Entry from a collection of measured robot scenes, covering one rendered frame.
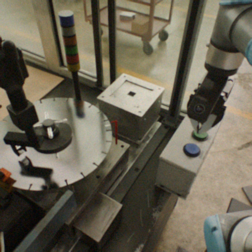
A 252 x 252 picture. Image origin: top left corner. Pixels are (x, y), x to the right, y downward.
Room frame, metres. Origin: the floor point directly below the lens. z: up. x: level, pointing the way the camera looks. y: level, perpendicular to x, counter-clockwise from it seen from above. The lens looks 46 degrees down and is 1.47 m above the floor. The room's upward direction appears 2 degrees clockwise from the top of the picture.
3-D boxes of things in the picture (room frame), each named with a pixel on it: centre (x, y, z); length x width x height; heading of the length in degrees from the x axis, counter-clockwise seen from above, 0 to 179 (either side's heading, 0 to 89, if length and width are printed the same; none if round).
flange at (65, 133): (0.46, 0.20, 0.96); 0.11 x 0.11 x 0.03
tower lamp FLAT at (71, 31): (0.77, 0.19, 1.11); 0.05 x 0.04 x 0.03; 60
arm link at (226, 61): (0.49, -0.20, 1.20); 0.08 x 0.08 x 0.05
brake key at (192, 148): (0.47, -0.19, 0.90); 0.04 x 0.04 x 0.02
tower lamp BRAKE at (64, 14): (0.77, 0.19, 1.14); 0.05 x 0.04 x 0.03; 60
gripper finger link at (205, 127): (0.48, -0.22, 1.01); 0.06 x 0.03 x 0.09; 149
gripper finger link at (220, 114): (0.46, -0.21, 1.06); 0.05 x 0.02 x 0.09; 59
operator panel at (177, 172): (0.54, -0.21, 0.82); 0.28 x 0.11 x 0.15; 150
